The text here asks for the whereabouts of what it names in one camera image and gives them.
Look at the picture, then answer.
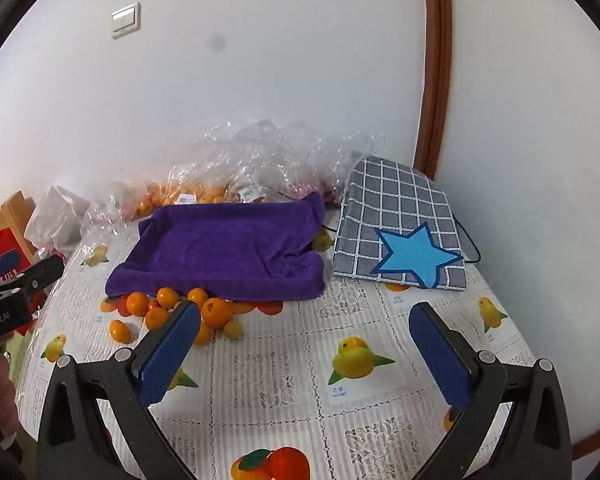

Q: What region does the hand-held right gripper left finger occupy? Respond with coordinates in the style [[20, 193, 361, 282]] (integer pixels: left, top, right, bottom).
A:
[[36, 300, 202, 480]]

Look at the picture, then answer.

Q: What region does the wooden board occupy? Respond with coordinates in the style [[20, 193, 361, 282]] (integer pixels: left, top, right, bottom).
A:
[[0, 191, 37, 261]]

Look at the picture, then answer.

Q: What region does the purple towel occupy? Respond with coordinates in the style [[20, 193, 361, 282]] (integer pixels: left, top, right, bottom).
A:
[[105, 191, 327, 303]]

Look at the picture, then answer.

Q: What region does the pile of oranges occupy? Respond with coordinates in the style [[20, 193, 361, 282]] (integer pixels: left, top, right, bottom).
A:
[[109, 286, 235, 346]]

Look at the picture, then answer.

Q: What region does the bunch of bagged oranges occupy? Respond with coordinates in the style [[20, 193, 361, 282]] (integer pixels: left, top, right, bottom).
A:
[[130, 182, 241, 221]]

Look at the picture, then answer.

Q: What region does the grey checkered star cushion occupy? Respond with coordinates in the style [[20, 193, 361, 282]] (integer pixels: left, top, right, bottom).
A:
[[331, 156, 467, 292]]

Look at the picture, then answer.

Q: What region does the white bag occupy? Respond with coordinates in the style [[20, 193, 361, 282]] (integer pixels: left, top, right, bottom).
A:
[[24, 185, 91, 256]]

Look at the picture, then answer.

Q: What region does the clear plastic bag with oranges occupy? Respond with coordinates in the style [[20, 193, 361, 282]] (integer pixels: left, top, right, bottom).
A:
[[112, 160, 241, 221]]

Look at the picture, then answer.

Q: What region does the white light switch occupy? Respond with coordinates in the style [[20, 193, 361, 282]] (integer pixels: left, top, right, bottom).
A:
[[111, 1, 142, 40]]

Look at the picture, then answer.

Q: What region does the black cable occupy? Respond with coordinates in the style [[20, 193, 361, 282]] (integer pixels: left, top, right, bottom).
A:
[[450, 217, 482, 265]]

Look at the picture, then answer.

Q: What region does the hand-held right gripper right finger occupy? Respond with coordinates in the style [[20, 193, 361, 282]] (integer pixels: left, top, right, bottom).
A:
[[409, 301, 573, 480]]

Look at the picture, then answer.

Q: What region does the crumpled clear plastic bag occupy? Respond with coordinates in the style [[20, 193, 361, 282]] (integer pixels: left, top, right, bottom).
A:
[[80, 182, 136, 256]]

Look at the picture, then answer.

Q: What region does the brown wooden door frame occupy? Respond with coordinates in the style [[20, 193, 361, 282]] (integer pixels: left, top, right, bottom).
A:
[[412, 0, 453, 181]]

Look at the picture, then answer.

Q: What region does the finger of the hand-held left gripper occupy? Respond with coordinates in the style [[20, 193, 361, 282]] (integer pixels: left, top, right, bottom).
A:
[[0, 254, 65, 307], [0, 249, 22, 285]]

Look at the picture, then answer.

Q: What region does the large clear plastic bag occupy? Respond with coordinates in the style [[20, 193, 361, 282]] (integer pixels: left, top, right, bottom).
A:
[[195, 117, 388, 206]]

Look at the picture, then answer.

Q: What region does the red paper bag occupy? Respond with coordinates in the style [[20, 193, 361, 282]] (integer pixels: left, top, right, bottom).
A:
[[0, 227, 36, 281]]

